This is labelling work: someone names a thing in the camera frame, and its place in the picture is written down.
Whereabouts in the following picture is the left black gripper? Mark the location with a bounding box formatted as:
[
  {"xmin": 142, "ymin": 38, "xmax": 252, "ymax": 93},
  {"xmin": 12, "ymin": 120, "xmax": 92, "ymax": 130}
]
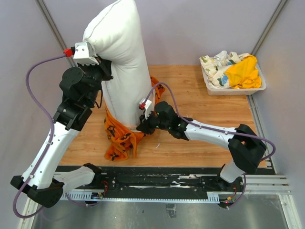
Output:
[{"xmin": 77, "ymin": 53, "xmax": 113, "ymax": 105}]

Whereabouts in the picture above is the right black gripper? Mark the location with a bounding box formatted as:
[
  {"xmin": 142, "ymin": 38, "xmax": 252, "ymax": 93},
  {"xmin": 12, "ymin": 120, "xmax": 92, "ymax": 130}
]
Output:
[{"xmin": 136, "ymin": 109, "xmax": 170, "ymax": 135}]

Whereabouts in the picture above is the orange monogram pillowcase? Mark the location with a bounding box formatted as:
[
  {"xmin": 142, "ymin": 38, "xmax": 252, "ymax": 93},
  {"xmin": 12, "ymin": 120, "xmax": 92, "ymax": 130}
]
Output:
[{"xmin": 102, "ymin": 76, "xmax": 159, "ymax": 161}]

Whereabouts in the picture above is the white pillow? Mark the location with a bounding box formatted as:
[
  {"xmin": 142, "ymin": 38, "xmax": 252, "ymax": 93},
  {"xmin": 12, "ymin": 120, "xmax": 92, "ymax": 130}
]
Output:
[{"xmin": 83, "ymin": 0, "xmax": 152, "ymax": 129}]

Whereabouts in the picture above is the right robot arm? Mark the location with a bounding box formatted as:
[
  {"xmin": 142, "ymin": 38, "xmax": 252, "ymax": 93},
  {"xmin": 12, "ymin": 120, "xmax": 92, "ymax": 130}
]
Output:
[{"xmin": 136, "ymin": 102, "xmax": 266, "ymax": 191}]

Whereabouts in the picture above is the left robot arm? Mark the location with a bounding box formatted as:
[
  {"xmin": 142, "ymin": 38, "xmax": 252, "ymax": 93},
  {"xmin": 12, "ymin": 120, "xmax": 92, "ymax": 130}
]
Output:
[{"xmin": 10, "ymin": 57, "xmax": 113, "ymax": 208}]

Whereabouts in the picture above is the white plastic bin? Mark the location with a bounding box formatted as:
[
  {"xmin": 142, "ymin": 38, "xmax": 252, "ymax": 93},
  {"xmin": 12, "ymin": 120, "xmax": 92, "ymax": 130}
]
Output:
[{"xmin": 201, "ymin": 63, "xmax": 266, "ymax": 96}]

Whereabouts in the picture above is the white patterned cloth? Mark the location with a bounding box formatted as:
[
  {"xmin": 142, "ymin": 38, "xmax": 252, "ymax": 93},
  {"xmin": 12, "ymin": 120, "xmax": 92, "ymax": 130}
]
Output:
[{"xmin": 200, "ymin": 51, "xmax": 249, "ymax": 89}]

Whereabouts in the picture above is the yellow cloth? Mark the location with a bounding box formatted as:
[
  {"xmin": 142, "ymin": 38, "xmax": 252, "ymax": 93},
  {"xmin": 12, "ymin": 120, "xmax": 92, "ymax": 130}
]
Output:
[{"xmin": 225, "ymin": 55, "xmax": 262, "ymax": 89}]

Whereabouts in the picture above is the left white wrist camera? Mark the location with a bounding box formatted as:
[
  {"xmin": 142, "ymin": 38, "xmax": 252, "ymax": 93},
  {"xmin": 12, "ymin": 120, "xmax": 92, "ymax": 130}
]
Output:
[{"xmin": 73, "ymin": 42, "xmax": 99, "ymax": 65}]

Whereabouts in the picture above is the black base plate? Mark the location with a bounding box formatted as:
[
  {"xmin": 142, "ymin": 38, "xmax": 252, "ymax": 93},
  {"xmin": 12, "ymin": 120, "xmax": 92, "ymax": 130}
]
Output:
[{"xmin": 79, "ymin": 167, "xmax": 244, "ymax": 198}]

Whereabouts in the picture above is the left aluminium frame post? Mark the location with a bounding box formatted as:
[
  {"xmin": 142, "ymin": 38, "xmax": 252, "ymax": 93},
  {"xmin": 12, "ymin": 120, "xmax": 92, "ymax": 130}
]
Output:
[{"xmin": 35, "ymin": 0, "xmax": 78, "ymax": 71}]

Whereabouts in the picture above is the aluminium frame post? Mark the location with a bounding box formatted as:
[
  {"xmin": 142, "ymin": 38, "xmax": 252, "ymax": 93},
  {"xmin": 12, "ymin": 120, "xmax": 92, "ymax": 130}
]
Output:
[
  {"xmin": 35, "ymin": 0, "xmax": 78, "ymax": 71},
  {"xmin": 251, "ymin": 0, "xmax": 290, "ymax": 56}
]

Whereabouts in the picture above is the white slotted cable duct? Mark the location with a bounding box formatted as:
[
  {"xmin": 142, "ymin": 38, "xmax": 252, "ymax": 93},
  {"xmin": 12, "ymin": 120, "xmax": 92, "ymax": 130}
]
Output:
[{"xmin": 60, "ymin": 191, "xmax": 220, "ymax": 204}]

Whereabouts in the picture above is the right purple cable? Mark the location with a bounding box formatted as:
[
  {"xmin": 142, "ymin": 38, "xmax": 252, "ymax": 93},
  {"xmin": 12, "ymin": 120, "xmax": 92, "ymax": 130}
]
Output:
[{"xmin": 142, "ymin": 82, "xmax": 276, "ymax": 209}]

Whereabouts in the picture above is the purple cable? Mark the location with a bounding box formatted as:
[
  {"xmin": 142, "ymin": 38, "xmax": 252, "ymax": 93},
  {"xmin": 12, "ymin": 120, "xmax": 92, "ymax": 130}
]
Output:
[
  {"xmin": 142, "ymin": 82, "xmax": 276, "ymax": 209},
  {"xmin": 12, "ymin": 53, "xmax": 101, "ymax": 219}
]

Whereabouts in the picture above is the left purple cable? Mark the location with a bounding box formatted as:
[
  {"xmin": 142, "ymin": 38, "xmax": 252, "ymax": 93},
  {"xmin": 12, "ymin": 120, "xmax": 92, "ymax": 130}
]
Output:
[{"xmin": 12, "ymin": 53, "xmax": 101, "ymax": 219}]

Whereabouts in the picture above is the right aluminium frame post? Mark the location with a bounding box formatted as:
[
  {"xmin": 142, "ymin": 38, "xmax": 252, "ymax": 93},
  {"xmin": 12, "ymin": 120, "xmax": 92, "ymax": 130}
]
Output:
[{"xmin": 251, "ymin": 0, "xmax": 290, "ymax": 56}]

